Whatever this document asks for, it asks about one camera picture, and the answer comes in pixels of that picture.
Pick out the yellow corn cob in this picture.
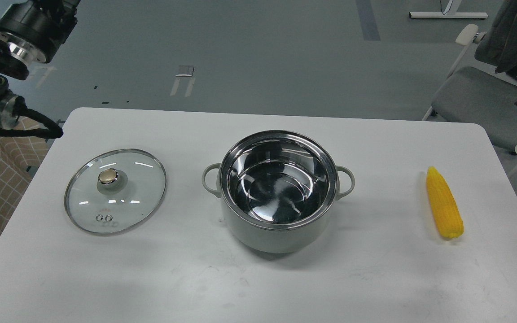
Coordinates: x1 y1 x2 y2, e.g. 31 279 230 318
425 166 464 240

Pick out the glass pot lid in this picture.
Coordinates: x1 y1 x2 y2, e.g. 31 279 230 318
64 148 167 236

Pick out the white desk leg base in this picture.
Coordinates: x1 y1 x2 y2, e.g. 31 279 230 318
408 0 489 20

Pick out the grey office chair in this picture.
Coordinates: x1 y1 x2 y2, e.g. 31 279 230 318
424 0 517 153

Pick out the grey pot with steel interior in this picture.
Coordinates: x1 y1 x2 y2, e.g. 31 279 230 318
201 130 355 254

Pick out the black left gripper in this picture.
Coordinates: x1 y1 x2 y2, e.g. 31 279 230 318
0 0 79 63

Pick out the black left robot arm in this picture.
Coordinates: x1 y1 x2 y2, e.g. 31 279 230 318
0 0 79 139

